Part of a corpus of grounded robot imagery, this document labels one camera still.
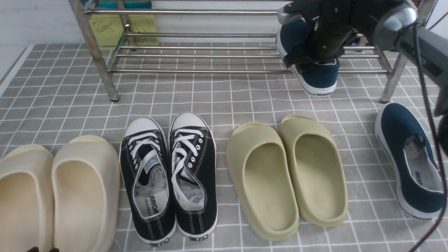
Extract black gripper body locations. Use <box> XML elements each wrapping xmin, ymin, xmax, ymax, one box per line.
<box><xmin>283</xmin><ymin>0</ymin><xmax>385</xmax><ymax>68</ymax></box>

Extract navy slip-on shoe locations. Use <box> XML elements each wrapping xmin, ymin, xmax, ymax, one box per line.
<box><xmin>275</xmin><ymin>19</ymin><xmax>340</xmax><ymax>96</ymax></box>
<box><xmin>374</xmin><ymin>103</ymin><xmax>443</xmax><ymax>221</ymax></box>

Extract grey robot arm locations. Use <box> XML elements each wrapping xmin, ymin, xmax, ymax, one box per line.
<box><xmin>277</xmin><ymin>0</ymin><xmax>448</xmax><ymax>153</ymax></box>

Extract steel shoe rack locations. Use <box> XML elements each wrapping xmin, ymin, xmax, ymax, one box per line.
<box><xmin>68</xmin><ymin>0</ymin><xmax>436</xmax><ymax>104</ymax></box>

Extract olive slipper right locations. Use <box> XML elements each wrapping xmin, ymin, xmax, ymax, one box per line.
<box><xmin>278</xmin><ymin>114</ymin><xmax>348</xmax><ymax>228</ymax></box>

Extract olive slipper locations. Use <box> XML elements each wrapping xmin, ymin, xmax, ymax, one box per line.
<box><xmin>225</xmin><ymin>121</ymin><xmax>299</xmax><ymax>241</ymax></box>
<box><xmin>278</xmin><ymin>114</ymin><xmax>348</xmax><ymax>228</ymax></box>

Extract olive slipper left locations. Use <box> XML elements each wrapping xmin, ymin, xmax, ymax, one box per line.
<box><xmin>225</xmin><ymin>121</ymin><xmax>299</xmax><ymax>241</ymax></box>

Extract black canvas sneaker right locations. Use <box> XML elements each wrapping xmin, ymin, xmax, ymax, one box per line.
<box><xmin>168</xmin><ymin>112</ymin><xmax>218</xmax><ymax>241</ymax></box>

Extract black canvas sneaker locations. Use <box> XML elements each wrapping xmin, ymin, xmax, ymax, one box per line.
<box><xmin>119</xmin><ymin>117</ymin><xmax>177</xmax><ymax>247</ymax></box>
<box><xmin>168</xmin><ymin>112</ymin><xmax>218</xmax><ymax>241</ymax></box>

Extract black canvas sneaker left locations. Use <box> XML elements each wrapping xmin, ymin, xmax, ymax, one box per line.
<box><xmin>119</xmin><ymin>117</ymin><xmax>177</xmax><ymax>247</ymax></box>

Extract grey checked floor mat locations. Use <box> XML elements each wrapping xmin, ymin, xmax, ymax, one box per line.
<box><xmin>0</xmin><ymin>44</ymin><xmax>432</xmax><ymax>252</ymax></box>

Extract cream slipper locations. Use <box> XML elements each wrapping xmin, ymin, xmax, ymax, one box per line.
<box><xmin>51</xmin><ymin>135</ymin><xmax>121</xmax><ymax>252</ymax></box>
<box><xmin>0</xmin><ymin>144</ymin><xmax>54</xmax><ymax>252</ymax></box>

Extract cream slipper far left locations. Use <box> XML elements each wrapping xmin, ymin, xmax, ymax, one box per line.
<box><xmin>0</xmin><ymin>144</ymin><xmax>54</xmax><ymax>252</ymax></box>

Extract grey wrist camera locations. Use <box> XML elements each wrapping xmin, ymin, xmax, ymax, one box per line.
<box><xmin>277</xmin><ymin>7</ymin><xmax>303</xmax><ymax>25</ymax></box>

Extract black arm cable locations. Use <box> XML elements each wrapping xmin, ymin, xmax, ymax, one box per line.
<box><xmin>408</xmin><ymin>23</ymin><xmax>448</xmax><ymax>252</ymax></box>

